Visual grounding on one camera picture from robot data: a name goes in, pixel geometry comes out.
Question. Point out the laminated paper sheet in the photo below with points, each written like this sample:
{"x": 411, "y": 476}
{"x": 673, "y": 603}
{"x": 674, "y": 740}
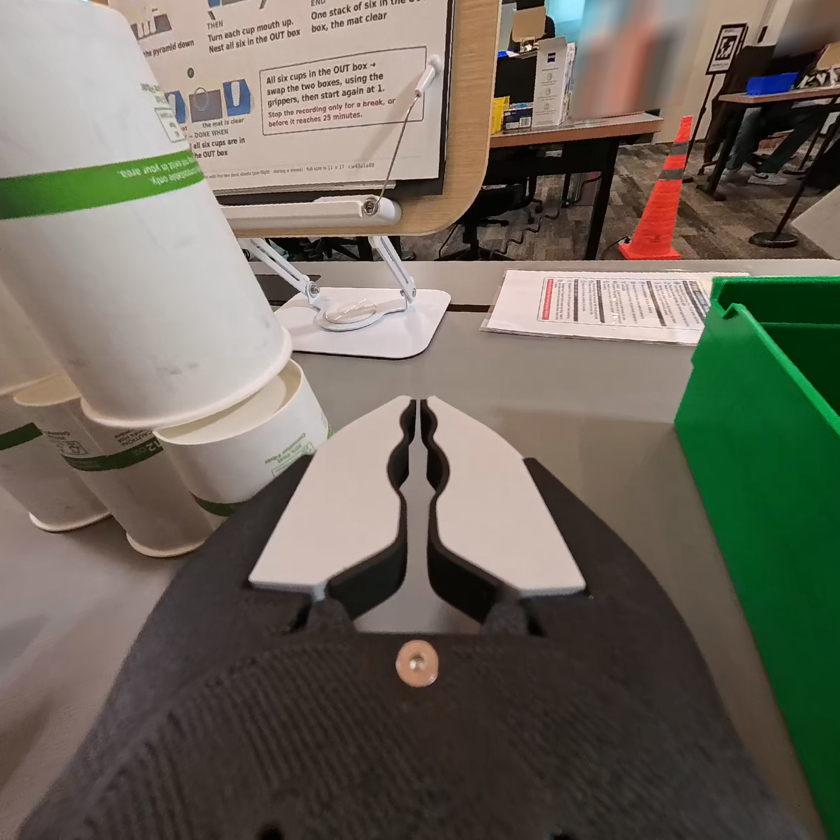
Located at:
{"x": 525, "y": 308}

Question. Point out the white board on pole stand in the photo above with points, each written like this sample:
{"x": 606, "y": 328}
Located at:
{"x": 820, "y": 220}

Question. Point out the orange traffic cone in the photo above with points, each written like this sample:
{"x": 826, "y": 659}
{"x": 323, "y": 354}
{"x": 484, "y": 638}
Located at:
{"x": 659, "y": 210}

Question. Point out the wooden document stand white base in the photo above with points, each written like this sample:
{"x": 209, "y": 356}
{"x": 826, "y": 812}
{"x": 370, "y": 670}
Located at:
{"x": 407, "y": 321}

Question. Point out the white paper cup green band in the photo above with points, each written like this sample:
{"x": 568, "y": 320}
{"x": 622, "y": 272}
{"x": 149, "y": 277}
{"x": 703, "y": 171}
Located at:
{"x": 138, "y": 499}
{"x": 249, "y": 459}
{"x": 131, "y": 295}
{"x": 39, "y": 479}

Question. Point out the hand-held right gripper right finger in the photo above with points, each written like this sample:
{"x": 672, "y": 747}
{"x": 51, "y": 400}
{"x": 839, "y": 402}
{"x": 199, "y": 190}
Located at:
{"x": 505, "y": 512}

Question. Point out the wooden table black legs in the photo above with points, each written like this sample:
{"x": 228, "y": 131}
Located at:
{"x": 787, "y": 97}
{"x": 577, "y": 128}

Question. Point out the white carton box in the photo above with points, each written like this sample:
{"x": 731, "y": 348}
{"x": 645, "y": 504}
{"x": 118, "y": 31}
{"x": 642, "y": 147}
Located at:
{"x": 551, "y": 85}

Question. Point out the green plastic bin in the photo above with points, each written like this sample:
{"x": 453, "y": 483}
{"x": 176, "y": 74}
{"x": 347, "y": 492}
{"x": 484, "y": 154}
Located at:
{"x": 754, "y": 459}

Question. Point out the printed instruction sheet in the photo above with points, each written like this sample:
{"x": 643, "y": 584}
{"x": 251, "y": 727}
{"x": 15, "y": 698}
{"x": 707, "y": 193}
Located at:
{"x": 328, "y": 98}

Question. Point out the blue plastic bin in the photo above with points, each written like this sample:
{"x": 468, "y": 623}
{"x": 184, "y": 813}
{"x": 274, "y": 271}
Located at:
{"x": 771, "y": 84}

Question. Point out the black white marker sign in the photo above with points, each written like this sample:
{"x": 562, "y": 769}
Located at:
{"x": 727, "y": 49}

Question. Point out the grey desk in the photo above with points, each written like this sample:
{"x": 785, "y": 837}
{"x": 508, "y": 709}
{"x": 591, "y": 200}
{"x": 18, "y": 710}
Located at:
{"x": 558, "y": 407}

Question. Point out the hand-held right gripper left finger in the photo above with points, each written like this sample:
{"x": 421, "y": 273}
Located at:
{"x": 328, "y": 512}

